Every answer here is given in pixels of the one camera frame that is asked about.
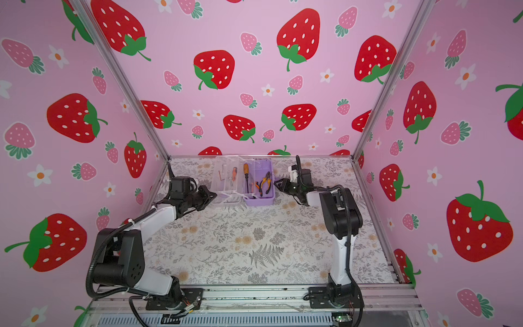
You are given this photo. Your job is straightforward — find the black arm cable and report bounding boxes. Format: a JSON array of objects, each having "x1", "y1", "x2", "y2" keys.
[
  {"x1": 84, "y1": 162, "x2": 181, "y2": 327},
  {"x1": 295, "y1": 155, "x2": 364, "y2": 327}
]

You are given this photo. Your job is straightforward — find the aluminium front frame rail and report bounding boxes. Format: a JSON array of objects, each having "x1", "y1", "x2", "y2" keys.
[{"x1": 80, "y1": 284, "x2": 431, "y2": 326}]

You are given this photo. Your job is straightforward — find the aluminium corner post right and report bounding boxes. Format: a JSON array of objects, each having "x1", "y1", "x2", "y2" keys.
[{"x1": 352, "y1": 0, "x2": 436, "y2": 163}]

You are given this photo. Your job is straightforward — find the purple plastic tool box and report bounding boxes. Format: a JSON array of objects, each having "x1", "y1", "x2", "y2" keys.
[{"x1": 211, "y1": 156, "x2": 276, "y2": 207}]

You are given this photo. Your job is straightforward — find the wooden handle screwdriver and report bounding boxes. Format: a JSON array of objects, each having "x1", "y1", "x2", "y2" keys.
[{"x1": 243, "y1": 163, "x2": 250, "y2": 194}]

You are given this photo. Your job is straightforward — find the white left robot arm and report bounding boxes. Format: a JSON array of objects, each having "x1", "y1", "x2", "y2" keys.
[{"x1": 85, "y1": 177, "x2": 217, "y2": 307}]

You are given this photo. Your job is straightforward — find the yellow black cutting pliers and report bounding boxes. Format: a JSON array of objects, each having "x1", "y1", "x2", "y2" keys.
[{"x1": 261, "y1": 171, "x2": 272, "y2": 195}]

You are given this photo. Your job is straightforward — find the aluminium corner post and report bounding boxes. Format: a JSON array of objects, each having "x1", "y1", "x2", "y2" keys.
[
  {"x1": 71, "y1": 0, "x2": 170, "y2": 162},
  {"x1": 352, "y1": 0, "x2": 436, "y2": 163}
]

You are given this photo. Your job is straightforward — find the aluminium corner post left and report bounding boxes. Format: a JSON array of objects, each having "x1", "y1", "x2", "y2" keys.
[{"x1": 71, "y1": 0, "x2": 170, "y2": 162}]

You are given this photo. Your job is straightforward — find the orange needle nose pliers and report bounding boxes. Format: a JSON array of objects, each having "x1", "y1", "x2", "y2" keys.
[{"x1": 256, "y1": 182, "x2": 264, "y2": 198}]

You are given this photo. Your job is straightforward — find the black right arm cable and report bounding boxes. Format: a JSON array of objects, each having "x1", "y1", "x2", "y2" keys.
[{"x1": 295, "y1": 155, "x2": 364, "y2": 327}]

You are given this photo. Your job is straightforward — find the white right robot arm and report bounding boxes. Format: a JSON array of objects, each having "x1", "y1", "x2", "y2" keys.
[{"x1": 275, "y1": 164, "x2": 363, "y2": 302}]

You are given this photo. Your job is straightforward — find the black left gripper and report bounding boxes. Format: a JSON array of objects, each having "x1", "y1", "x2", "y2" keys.
[{"x1": 184, "y1": 186, "x2": 217, "y2": 211}]

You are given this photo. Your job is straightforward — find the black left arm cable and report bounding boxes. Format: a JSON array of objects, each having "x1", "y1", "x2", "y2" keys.
[{"x1": 84, "y1": 162, "x2": 181, "y2": 327}]

